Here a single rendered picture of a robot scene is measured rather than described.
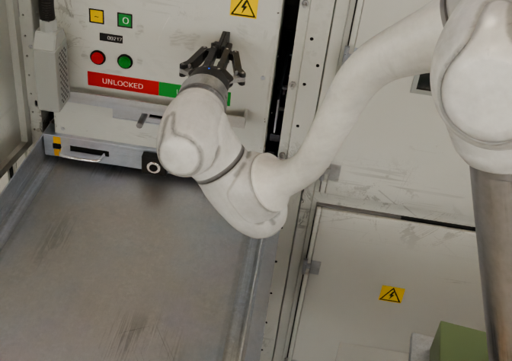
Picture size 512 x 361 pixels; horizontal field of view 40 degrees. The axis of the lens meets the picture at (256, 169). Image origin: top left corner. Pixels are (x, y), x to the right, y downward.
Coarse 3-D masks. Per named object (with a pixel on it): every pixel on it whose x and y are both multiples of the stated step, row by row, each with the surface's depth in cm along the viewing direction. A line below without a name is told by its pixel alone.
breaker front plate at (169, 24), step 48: (96, 0) 144; (144, 0) 142; (192, 0) 141; (96, 48) 150; (144, 48) 149; (192, 48) 147; (240, 48) 146; (144, 96) 156; (240, 96) 153; (144, 144) 163
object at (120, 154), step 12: (48, 132) 164; (48, 144) 165; (60, 144) 165; (72, 144) 164; (84, 144) 164; (96, 144) 163; (108, 144) 163; (120, 144) 163; (84, 156) 166; (96, 156) 165; (108, 156) 165; (120, 156) 164; (132, 156) 164
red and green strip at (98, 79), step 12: (96, 72) 153; (96, 84) 155; (108, 84) 155; (120, 84) 154; (132, 84) 154; (144, 84) 154; (156, 84) 153; (168, 84) 153; (168, 96) 155; (228, 96) 153
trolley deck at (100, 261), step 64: (64, 192) 159; (128, 192) 162; (192, 192) 164; (0, 256) 141; (64, 256) 143; (128, 256) 145; (192, 256) 147; (0, 320) 128; (64, 320) 129; (128, 320) 131; (192, 320) 132; (256, 320) 134
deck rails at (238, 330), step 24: (24, 168) 157; (48, 168) 165; (24, 192) 157; (0, 216) 147; (0, 240) 144; (264, 240) 152; (240, 288) 140; (240, 312) 135; (240, 336) 130; (240, 360) 117
